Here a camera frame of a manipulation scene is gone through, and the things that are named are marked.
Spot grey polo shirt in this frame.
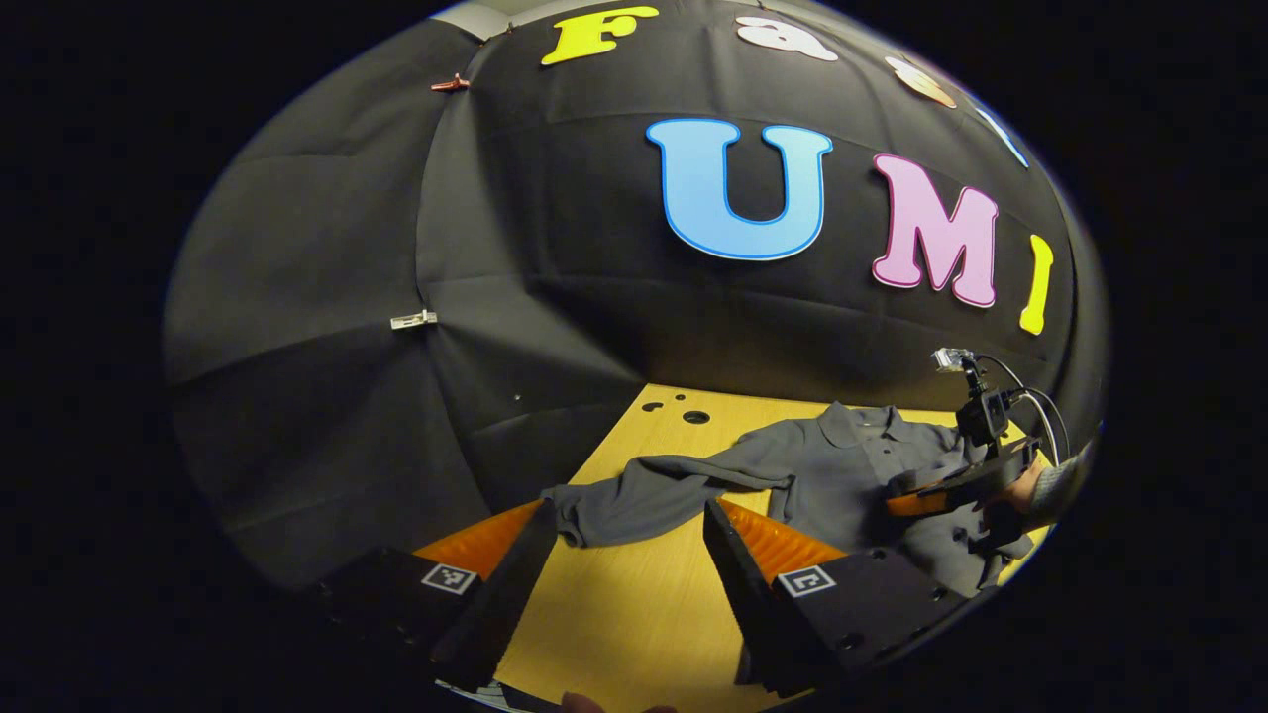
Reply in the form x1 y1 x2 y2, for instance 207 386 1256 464
540 401 1036 600

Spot right hand-held gripper cable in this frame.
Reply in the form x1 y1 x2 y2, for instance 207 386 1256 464
976 354 1073 468

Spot black backdrop cloth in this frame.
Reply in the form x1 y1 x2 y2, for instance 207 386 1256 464
163 0 1110 595

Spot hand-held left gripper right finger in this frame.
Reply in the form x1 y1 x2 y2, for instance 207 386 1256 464
703 497 970 700

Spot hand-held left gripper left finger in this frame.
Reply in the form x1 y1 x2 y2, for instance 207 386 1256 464
302 498 559 691

